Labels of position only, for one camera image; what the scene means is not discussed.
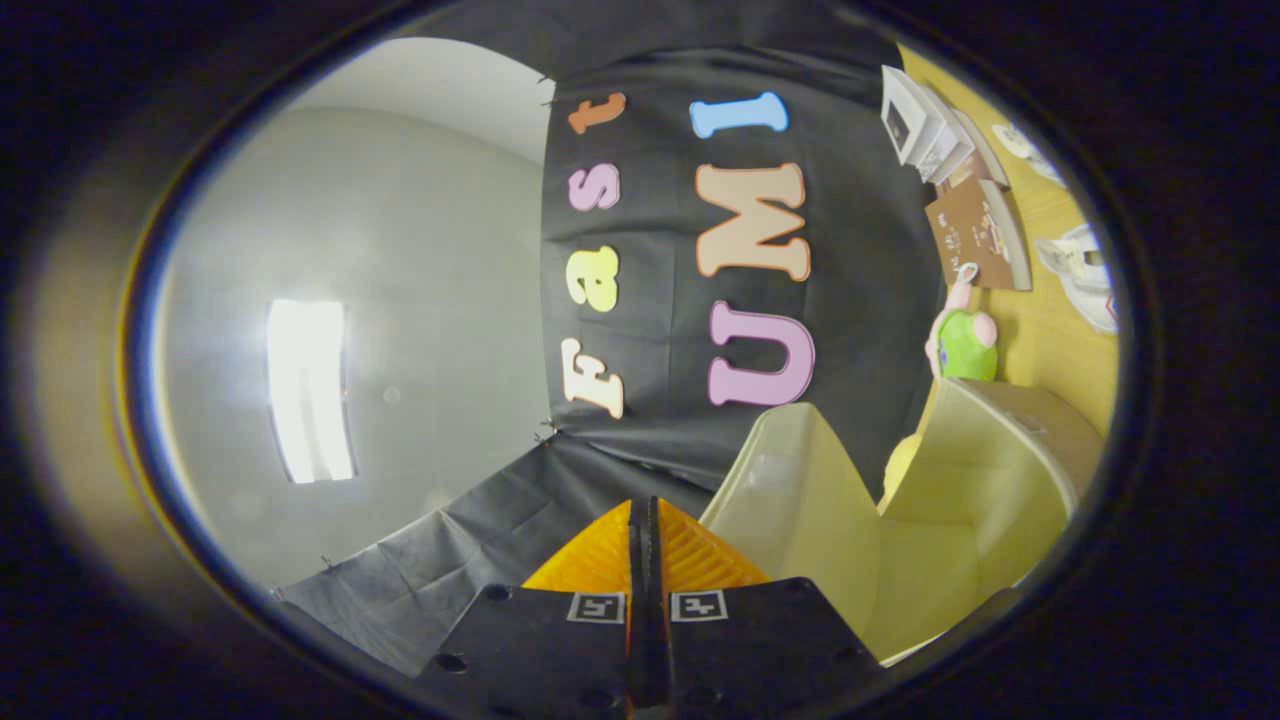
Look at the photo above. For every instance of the brown book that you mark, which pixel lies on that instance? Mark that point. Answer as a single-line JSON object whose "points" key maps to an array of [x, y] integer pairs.
{"points": [[975, 235]]}

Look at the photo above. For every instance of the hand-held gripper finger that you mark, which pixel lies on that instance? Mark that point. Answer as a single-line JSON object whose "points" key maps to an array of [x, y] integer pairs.
{"points": [[658, 620], [640, 620]]}

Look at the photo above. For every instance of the translucent cream storage box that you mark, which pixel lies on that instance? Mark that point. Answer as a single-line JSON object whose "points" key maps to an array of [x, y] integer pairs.
{"points": [[960, 520]]}

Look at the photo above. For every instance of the white book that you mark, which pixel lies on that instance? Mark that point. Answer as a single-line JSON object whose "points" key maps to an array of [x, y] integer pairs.
{"points": [[908, 115]]}

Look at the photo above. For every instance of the black backdrop cloth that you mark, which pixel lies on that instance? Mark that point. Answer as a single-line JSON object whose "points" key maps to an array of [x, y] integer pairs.
{"points": [[660, 330]]}

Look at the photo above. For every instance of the ceiling light panel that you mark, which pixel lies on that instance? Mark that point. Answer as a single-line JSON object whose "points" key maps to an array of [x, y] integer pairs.
{"points": [[310, 390]]}

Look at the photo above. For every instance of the grey book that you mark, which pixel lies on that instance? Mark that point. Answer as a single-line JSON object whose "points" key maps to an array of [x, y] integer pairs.
{"points": [[975, 150]]}

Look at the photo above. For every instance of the green and pink plush toy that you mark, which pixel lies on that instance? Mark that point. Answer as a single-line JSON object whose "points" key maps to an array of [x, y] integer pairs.
{"points": [[965, 345]]}

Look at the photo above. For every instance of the white shoe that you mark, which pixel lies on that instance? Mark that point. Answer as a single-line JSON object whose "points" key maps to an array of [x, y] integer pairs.
{"points": [[1085, 275], [1022, 143]]}

